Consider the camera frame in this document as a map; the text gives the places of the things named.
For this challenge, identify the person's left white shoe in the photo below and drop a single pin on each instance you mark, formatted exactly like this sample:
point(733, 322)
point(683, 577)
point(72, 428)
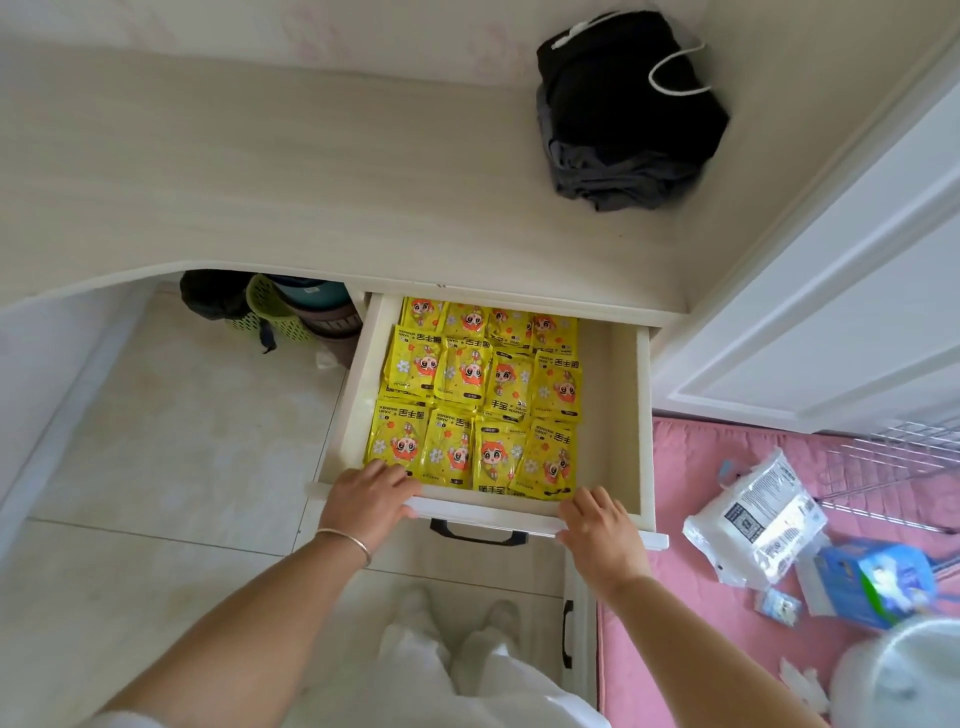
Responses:
point(420, 611)

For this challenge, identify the light wooden table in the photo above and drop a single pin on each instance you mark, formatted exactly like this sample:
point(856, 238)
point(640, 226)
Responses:
point(300, 187)

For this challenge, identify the white wardrobe with wooden side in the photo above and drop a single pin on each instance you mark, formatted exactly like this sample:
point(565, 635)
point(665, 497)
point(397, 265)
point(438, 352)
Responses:
point(825, 337)

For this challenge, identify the small white blue sachet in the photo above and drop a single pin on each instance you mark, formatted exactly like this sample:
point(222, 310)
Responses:
point(778, 607)

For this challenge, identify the white crumpled tissue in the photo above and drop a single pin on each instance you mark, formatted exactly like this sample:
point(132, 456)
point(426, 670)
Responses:
point(328, 358)

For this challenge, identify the green plastic basket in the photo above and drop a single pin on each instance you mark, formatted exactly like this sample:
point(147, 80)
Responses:
point(274, 315)

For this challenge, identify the brown round container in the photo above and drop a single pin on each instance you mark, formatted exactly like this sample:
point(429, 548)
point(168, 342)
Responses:
point(330, 319)

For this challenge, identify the person's left forearm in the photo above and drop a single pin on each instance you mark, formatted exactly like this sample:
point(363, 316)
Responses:
point(240, 645)

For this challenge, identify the person's right white shoe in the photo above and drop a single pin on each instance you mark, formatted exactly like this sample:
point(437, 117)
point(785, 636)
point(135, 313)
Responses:
point(502, 619)

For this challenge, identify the person's right forearm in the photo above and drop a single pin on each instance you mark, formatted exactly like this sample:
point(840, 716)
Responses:
point(705, 660)

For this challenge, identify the white crumpled paper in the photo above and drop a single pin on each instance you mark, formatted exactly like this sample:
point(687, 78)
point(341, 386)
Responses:
point(804, 686)

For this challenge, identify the white lower drawer front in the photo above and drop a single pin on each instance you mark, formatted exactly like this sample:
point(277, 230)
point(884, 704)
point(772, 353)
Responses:
point(585, 637)

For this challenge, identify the white drawer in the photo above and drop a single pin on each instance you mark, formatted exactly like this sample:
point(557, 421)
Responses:
point(585, 637)
point(615, 420)

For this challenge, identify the white round container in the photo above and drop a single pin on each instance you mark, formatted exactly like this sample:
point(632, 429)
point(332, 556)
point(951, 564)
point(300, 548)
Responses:
point(900, 682)

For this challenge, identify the pink bedding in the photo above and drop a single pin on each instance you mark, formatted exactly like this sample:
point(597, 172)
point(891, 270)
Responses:
point(675, 637)

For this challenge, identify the white plastic packet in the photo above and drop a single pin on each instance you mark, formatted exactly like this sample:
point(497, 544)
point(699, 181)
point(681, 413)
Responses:
point(750, 525)

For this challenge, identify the person's right hand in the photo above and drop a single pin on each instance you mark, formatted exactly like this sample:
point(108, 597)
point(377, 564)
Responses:
point(607, 540)

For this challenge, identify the yellow packets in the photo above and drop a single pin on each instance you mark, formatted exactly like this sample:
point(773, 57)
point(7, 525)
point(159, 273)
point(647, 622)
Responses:
point(465, 390)

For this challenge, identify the person's left hand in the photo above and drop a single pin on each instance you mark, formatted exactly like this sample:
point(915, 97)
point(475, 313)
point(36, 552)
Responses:
point(367, 502)

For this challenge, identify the grey folded garment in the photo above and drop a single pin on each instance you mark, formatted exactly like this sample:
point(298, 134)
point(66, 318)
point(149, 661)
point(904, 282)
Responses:
point(615, 191)

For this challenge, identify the black folded garment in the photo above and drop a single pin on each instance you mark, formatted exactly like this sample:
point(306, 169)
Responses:
point(615, 97)

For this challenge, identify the person's white shoe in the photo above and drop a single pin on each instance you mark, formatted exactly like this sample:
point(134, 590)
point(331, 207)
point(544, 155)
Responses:
point(420, 611)
point(502, 619)

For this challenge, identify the blue cardboard box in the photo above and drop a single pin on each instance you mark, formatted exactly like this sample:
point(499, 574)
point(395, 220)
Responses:
point(870, 585)

